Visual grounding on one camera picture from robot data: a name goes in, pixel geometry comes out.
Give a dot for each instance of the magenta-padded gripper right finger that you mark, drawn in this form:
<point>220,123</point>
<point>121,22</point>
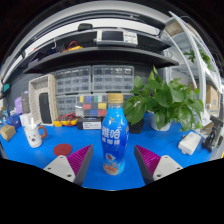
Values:
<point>163,166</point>

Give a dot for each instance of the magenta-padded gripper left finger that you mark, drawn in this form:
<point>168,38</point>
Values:
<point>63,166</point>

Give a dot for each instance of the blue drink bottle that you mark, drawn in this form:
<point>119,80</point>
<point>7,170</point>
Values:
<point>115,136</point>

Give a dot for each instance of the flat round red coaster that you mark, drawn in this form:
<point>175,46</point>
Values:
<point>62,150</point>

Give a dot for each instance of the white power adapter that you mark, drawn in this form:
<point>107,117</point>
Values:
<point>189,143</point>

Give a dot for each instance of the black flat case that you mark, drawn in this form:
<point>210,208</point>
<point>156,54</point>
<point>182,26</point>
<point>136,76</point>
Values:
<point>136,128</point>

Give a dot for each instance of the black box with white label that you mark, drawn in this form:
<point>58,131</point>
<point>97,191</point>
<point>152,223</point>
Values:
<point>89,124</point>

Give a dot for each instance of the metal spoon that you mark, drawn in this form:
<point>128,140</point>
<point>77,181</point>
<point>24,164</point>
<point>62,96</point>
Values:
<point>32,122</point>

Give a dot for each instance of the black clamp device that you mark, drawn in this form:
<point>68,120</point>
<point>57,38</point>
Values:
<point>213,135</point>

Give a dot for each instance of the black speaker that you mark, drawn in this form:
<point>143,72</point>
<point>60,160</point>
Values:
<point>45,108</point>

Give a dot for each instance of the small brown cardboard box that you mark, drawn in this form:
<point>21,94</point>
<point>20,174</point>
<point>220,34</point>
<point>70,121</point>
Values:
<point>7,132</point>

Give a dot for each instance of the clear organizer with coloured parts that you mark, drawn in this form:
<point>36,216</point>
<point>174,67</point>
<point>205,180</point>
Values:
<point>90,106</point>

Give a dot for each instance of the potted green leafy plant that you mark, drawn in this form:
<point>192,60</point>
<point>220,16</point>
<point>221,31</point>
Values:
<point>166,100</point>

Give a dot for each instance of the blue box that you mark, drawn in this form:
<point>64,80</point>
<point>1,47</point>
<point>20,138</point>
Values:
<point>14,121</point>

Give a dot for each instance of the cream perforated crate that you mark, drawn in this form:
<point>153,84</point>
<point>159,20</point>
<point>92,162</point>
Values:
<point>35,100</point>

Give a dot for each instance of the dark grey upright box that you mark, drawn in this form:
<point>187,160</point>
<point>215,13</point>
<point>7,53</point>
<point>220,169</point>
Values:
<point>25,102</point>

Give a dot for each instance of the purple bag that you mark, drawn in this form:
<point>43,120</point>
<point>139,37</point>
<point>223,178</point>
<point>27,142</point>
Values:
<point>18,105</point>

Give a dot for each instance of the teal device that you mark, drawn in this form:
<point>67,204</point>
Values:
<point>6,88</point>

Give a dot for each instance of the white shelf unit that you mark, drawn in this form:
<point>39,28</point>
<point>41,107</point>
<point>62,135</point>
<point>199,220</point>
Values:
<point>196,60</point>

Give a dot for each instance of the yellow meter with red leads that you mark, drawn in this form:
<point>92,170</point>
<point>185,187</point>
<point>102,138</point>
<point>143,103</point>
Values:
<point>72,48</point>

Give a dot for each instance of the black wall shelf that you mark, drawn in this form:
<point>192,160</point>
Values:
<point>100,58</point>

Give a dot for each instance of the black camera on light bar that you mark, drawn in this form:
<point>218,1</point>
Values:
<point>85,27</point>

